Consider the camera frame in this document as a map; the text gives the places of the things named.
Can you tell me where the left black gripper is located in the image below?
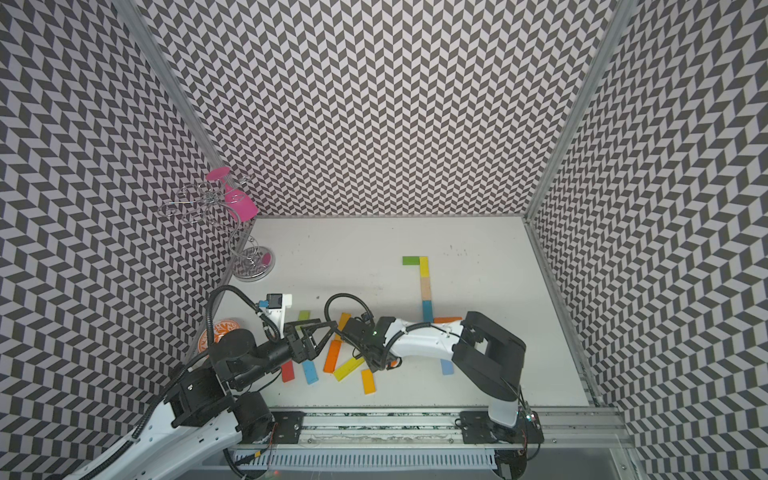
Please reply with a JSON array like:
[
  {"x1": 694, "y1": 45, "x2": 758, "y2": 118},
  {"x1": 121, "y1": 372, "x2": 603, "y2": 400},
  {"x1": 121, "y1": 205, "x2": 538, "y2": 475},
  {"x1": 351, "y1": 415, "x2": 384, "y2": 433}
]
[{"x1": 234, "y1": 318, "x2": 339, "y2": 391}]

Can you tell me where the yellow-orange block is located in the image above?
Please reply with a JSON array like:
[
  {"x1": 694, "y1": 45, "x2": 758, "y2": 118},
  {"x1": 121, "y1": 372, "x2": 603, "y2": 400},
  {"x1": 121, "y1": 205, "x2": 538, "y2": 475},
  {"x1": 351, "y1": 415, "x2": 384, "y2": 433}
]
[
  {"x1": 338, "y1": 313, "x2": 351, "y2": 331},
  {"x1": 361, "y1": 369, "x2": 377, "y2": 395}
]

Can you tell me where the teal block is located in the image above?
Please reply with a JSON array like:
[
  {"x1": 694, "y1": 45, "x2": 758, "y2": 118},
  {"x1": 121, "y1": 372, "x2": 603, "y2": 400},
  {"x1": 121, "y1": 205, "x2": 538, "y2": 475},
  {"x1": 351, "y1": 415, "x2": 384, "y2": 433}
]
[{"x1": 422, "y1": 300, "x2": 434, "y2": 323}]

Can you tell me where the natural wood block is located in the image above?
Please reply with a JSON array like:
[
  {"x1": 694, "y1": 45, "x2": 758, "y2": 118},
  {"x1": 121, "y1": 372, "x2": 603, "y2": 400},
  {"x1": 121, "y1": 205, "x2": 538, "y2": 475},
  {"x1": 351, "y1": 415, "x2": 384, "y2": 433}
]
[{"x1": 420, "y1": 277, "x2": 432, "y2": 302}]

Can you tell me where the light blue block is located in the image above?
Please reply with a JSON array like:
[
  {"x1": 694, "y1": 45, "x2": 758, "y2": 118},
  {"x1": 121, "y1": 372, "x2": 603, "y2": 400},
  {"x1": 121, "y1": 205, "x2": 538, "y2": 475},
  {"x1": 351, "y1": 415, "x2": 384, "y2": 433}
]
[{"x1": 440, "y1": 360, "x2": 454, "y2": 376}]

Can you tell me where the yellow block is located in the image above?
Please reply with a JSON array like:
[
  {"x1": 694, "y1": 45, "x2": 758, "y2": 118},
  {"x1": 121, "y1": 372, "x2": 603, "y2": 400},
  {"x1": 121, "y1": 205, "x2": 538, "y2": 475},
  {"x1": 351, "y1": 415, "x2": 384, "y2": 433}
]
[{"x1": 419, "y1": 256, "x2": 430, "y2": 278}]

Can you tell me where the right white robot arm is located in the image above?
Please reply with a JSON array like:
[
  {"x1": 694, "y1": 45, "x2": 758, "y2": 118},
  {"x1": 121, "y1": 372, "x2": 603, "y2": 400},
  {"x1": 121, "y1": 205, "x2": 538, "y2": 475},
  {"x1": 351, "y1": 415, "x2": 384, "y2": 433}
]
[{"x1": 323, "y1": 293, "x2": 545, "y2": 451}]

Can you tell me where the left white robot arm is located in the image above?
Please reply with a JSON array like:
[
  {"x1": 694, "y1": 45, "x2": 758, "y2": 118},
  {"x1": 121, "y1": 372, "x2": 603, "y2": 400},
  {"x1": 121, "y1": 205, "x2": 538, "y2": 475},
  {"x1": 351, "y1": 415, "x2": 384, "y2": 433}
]
[{"x1": 70, "y1": 285, "x2": 337, "y2": 479}]

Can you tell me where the yellow-green long block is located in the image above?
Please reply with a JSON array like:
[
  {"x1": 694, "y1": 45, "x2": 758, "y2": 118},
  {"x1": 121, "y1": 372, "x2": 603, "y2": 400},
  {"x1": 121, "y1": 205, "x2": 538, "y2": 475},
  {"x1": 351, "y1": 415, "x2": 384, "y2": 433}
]
[{"x1": 333, "y1": 358, "x2": 365, "y2": 382}]

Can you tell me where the blue block left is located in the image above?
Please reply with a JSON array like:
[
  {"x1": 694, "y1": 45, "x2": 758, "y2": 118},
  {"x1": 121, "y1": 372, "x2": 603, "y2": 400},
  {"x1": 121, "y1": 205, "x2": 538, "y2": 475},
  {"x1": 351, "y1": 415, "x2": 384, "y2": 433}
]
[{"x1": 301, "y1": 360, "x2": 319, "y2": 385}]

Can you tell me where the red block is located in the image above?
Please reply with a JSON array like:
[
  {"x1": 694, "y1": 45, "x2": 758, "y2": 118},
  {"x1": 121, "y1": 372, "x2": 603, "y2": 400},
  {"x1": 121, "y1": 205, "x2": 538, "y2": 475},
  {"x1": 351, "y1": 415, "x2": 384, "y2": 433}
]
[{"x1": 281, "y1": 361, "x2": 295, "y2": 383}]

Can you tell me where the orange patterned plate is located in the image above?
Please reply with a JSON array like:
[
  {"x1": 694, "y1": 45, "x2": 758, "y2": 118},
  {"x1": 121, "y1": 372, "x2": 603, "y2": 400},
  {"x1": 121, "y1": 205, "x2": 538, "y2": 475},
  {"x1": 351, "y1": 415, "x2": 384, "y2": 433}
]
[{"x1": 197, "y1": 319, "x2": 241, "y2": 353}]

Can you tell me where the metal base rail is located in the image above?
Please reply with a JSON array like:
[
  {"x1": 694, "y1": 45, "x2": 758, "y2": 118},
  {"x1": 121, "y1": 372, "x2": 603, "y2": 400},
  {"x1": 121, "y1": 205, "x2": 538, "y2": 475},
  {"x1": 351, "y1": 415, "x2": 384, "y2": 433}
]
[{"x1": 149, "y1": 405, "x2": 637, "y2": 475}]

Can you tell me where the pink wire jewelry stand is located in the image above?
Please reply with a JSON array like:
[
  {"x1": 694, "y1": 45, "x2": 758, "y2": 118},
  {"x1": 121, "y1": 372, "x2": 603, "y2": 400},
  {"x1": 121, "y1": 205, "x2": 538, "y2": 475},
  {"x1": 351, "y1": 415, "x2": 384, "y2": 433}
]
[{"x1": 157, "y1": 166, "x2": 276, "y2": 282}]

